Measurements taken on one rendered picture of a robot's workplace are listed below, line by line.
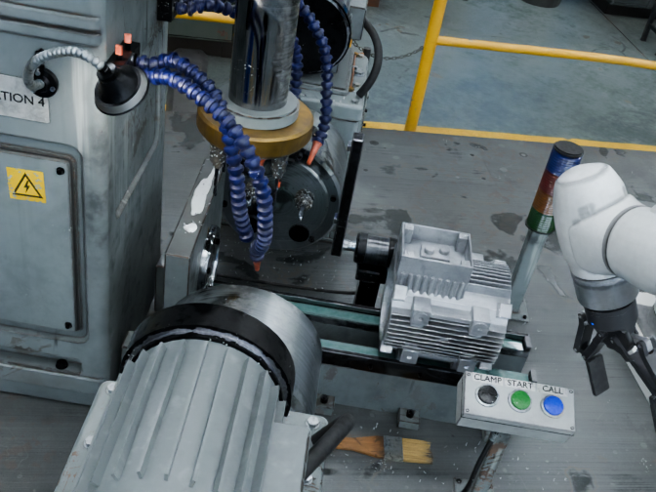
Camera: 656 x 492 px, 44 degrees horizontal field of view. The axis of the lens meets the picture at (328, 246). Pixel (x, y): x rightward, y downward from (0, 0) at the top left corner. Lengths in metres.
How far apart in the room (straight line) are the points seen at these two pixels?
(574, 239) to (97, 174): 0.67
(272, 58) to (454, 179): 1.18
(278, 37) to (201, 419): 0.61
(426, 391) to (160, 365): 0.79
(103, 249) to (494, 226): 1.16
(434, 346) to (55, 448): 0.66
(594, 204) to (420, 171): 1.18
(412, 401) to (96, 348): 0.57
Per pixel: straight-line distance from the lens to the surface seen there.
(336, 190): 1.57
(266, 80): 1.20
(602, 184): 1.15
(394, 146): 2.37
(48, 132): 1.17
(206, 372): 0.78
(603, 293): 1.22
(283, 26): 1.17
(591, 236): 1.14
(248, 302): 1.15
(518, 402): 1.26
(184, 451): 0.72
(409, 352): 1.40
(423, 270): 1.35
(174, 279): 1.29
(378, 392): 1.51
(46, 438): 1.46
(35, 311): 1.37
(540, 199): 1.68
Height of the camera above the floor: 1.92
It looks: 36 degrees down
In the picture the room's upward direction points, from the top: 11 degrees clockwise
